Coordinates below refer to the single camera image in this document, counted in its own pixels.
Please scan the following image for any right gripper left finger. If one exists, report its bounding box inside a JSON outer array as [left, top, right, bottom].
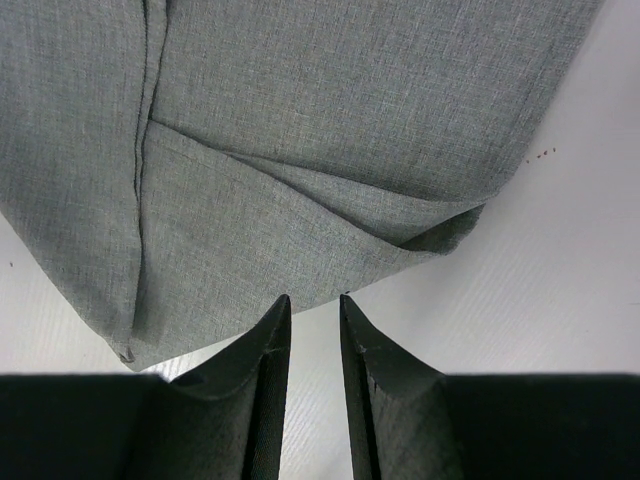
[[123, 295, 291, 479]]

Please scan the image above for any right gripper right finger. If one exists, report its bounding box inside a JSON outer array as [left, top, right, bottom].
[[339, 295, 464, 479]]

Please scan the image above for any grey cloth napkin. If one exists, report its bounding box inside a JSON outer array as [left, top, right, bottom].
[[1, 1, 601, 371]]

